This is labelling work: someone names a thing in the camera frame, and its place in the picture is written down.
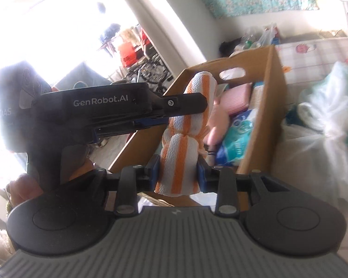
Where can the white curtain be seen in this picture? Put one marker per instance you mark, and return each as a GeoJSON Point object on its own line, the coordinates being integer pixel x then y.
{"type": "Point", "coordinates": [162, 11]}

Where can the yellow hanging towel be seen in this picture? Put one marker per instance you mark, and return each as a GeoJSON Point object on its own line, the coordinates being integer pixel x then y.
{"type": "Point", "coordinates": [127, 34]}

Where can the clear plastic bag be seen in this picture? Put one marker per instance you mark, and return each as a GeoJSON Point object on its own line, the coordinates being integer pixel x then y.
{"type": "Point", "coordinates": [264, 37]}

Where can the dark hanging pouch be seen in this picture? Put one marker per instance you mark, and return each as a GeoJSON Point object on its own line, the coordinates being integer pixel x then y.
{"type": "Point", "coordinates": [101, 7]}

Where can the white blue wipes pack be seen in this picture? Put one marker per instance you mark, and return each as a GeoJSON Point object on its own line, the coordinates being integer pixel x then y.
{"type": "Point", "coordinates": [237, 136]}

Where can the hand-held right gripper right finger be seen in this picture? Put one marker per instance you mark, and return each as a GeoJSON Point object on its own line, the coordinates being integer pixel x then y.
{"type": "Point", "coordinates": [201, 175]}

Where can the orange striped white towel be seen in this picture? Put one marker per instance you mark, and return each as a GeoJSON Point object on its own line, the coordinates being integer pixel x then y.
{"type": "Point", "coordinates": [177, 150]}

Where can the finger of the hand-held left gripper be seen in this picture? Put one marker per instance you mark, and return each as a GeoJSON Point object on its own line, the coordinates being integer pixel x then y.
{"type": "Point", "coordinates": [185, 103]}
{"type": "Point", "coordinates": [145, 124]}

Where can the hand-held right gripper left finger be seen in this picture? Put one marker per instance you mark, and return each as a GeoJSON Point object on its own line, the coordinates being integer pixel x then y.
{"type": "Point", "coordinates": [155, 172]}

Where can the blue hanging garment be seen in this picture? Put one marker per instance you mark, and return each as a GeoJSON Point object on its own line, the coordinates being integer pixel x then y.
{"type": "Point", "coordinates": [111, 31]}

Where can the grey circle print chair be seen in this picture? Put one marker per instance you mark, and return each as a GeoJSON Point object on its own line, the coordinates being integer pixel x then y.
{"type": "Point", "coordinates": [81, 76]}

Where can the tied translucent plastic bag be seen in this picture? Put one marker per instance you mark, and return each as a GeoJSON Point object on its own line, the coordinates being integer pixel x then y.
{"type": "Point", "coordinates": [322, 107]}

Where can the black cloth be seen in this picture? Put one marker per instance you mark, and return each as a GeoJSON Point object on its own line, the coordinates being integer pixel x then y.
{"type": "Point", "coordinates": [227, 48]}

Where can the brown cardboard box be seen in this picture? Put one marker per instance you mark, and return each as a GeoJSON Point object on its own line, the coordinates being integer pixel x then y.
{"type": "Point", "coordinates": [266, 107]}

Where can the checkered printed mat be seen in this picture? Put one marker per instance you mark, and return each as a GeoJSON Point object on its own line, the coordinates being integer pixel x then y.
{"type": "Point", "coordinates": [316, 52]}

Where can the person's left hand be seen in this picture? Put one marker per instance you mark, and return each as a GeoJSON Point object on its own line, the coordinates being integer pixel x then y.
{"type": "Point", "coordinates": [24, 188]}

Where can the pink plush toy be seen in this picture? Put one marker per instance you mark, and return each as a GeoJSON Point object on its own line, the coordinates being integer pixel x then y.
{"type": "Point", "coordinates": [217, 121]}

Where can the pink towel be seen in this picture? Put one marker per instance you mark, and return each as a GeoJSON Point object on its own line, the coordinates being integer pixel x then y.
{"type": "Point", "coordinates": [236, 98]}

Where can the red white plastic bag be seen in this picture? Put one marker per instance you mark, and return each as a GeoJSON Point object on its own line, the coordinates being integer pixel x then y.
{"type": "Point", "coordinates": [275, 31]}

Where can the folded wheelchair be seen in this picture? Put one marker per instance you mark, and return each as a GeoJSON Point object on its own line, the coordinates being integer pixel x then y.
{"type": "Point", "coordinates": [150, 69]}

